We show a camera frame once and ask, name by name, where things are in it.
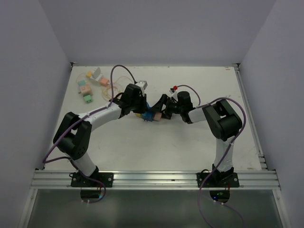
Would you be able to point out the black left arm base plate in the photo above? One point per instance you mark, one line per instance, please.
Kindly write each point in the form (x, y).
(78, 180)

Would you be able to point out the dark blue cube socket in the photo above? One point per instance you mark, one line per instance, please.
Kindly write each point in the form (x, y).
(147, 116)

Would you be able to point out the pink cube socket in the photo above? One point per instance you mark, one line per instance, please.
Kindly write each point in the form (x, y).
(85, 90)

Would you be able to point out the green plug adapter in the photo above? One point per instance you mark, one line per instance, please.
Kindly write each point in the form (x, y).
(87, 98)

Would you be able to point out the salmon pink plug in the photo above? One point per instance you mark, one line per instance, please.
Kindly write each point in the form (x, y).
(104, 81)

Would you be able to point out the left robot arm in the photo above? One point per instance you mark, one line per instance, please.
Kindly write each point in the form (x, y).
(73, 136)

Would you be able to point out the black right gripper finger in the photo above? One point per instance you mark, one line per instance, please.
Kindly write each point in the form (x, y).
(161, 105)
(166, 115)

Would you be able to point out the small yellow plug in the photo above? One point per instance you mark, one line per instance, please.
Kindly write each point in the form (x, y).
(89, 74)

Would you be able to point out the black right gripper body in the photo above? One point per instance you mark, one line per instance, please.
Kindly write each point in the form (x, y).
(174, 108)

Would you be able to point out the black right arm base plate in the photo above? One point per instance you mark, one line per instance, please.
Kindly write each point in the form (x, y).
(227, 179)

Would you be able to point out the pink brown plug adapter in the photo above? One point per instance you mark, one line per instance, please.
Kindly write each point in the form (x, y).
(157, 116)

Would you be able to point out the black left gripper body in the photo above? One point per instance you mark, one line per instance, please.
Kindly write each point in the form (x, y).
(138, 105)

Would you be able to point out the aluminium table front rail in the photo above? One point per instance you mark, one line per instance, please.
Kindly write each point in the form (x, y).
(157, 180)

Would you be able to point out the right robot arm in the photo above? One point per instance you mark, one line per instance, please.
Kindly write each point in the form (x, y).
(224, 123)

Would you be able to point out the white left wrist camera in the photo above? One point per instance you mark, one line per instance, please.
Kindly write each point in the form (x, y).
(142, 84)

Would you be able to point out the white charger block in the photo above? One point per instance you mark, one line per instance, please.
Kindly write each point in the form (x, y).
(96, 76)

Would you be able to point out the light teal plug adapter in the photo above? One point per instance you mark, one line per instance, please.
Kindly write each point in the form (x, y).
(81, 83)

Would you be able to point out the aluminium right side rail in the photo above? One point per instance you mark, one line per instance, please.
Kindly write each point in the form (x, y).
(250, 118)

